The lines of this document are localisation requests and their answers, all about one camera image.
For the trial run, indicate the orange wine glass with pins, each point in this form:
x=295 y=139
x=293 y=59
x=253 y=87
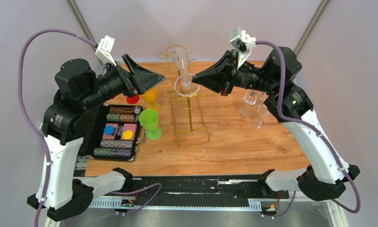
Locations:
x=150 y=97

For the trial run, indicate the clear dealer button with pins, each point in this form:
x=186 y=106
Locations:
x=119 y=130

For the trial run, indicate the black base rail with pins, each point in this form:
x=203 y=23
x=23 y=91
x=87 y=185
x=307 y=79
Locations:
x=198 y=192

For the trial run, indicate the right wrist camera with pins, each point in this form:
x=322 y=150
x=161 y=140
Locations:
x=243 y=43

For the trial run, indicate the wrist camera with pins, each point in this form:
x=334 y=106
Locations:
x=243 y=43
x=104 y=49

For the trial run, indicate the green wine glass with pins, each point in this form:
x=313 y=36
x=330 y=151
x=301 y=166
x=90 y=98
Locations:
x=150 y=122

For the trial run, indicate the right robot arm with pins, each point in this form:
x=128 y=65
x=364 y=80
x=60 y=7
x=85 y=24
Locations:
x=325 y=177

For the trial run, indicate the clear wine glass front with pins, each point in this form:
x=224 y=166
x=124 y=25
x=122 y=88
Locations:
x=259 y=106

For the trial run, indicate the red wine glass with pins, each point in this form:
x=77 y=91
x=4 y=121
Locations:
x=133 y=100

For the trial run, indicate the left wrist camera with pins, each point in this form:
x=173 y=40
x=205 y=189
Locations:
x=104 y=49

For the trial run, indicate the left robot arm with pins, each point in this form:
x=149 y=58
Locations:
x=80 y=93

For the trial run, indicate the clear wine glass rearmost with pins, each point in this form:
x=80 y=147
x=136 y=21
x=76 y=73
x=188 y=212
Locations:
x=183 y=85

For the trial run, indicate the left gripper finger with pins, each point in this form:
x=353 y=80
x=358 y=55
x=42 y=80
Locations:
x=145 y=80
x=133 y=67

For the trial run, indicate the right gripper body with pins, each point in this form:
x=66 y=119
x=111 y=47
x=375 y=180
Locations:
x=248 y=76

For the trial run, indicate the blue round chip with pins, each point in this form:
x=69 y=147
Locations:
x=109 y=130

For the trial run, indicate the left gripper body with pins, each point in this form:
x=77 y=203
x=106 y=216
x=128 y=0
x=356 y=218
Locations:
x=115 y=82

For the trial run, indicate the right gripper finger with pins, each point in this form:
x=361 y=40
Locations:
x=226 y=63
x=213 y=80

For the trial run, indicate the yellow round chip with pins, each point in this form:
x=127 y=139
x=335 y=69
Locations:
x=127 y=135

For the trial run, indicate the gold wire glass rack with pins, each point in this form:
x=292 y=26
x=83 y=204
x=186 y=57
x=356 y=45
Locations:
x=187 y=116

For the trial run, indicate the black poker chip case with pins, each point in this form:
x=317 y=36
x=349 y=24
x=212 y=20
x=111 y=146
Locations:
x=113 y=134

